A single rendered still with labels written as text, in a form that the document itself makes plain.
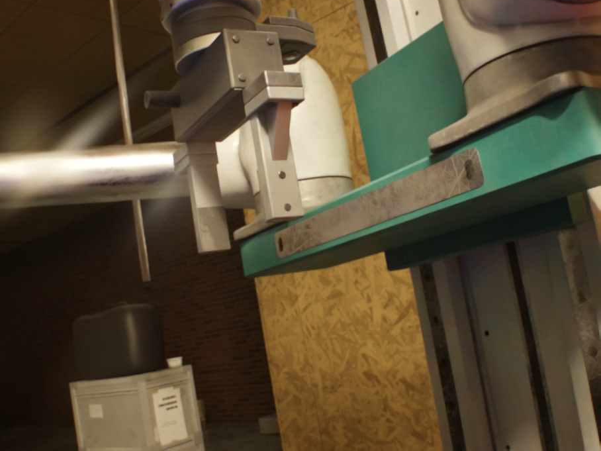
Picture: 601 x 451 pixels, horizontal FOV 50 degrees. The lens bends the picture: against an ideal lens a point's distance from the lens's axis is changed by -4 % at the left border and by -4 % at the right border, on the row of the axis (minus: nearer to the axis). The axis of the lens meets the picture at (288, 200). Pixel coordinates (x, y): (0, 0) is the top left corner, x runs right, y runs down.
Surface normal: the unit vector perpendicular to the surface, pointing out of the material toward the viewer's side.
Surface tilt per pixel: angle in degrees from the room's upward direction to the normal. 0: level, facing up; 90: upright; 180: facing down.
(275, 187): 90
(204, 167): 90
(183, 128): 90
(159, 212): 90
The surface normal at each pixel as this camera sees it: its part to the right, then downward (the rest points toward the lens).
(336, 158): 0.69, -0.13
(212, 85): -0.87, 0.06
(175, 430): 0.81, -0.26
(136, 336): 0.47, -0.27
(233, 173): -0.13, 0.23
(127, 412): -0.55, -0.06
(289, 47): 0.17, 0.97
